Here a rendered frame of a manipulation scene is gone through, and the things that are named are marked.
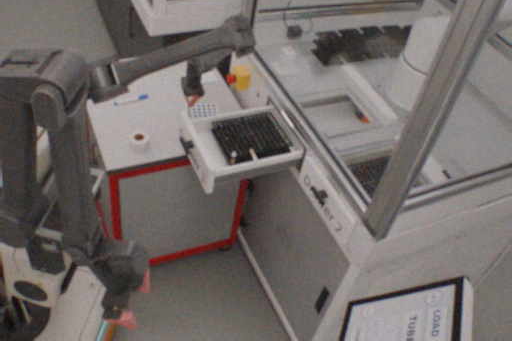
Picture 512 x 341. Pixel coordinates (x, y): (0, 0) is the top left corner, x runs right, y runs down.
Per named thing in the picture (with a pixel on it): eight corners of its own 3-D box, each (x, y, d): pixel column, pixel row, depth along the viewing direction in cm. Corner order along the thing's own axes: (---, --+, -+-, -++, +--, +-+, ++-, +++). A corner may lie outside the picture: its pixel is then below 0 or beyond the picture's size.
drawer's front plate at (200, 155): (207, 194, 165) (210, 170, 157) (177, 134, 183) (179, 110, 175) (212, 193, 166) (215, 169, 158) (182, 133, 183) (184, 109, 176)
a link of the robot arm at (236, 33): (246, 5, 126) (260, 44, 127) (245, 14, 139) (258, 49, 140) (76, 67, 126) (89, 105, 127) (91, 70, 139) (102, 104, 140)
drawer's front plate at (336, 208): (341, 246, 158) (352, 223, 150) (298, 179, 176) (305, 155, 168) (346, 244, 158) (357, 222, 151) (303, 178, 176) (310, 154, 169)
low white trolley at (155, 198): (116, 287, 225) (106, 170, 173) (86, 187, 264) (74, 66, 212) (236, 255, 248) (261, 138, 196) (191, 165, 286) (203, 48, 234)
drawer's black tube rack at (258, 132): (229, 171, 171) (231, 157, 167) (209, 136, 182) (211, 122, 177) (289, 158, 180) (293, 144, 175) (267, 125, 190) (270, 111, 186)
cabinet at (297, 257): (302, 377, 208) (361, 274, 153) (211, 199, 271) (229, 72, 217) (468, 305, 245) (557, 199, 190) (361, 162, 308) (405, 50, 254)
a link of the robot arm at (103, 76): (67, 79, 128) (74, 99, 129) (96, 65, 124) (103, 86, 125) (90, 75, 137) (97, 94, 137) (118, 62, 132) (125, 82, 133)
